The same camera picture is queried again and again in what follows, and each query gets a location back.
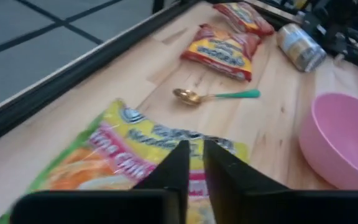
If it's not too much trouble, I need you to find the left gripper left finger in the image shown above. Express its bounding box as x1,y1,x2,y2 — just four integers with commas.
9,139,191,224

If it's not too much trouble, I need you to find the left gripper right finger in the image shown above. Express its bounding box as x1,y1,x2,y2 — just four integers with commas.
203,139,358,224

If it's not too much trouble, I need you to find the lime chili shrimp ramen pack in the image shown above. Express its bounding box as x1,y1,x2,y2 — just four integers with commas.
0,98,250,224

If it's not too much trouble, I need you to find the pink plastic bowl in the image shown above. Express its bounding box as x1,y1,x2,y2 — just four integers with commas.
298,92,358,191

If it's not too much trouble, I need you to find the red roast beef ramen pack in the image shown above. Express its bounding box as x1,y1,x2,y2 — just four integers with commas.
180,23,262,82
213,1,275,37

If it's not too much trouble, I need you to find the black metal table frame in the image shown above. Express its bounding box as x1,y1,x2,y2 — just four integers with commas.
0,0,358,152

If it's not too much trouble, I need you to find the gold spoon green handle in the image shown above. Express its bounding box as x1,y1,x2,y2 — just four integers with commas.
172,88,262,106

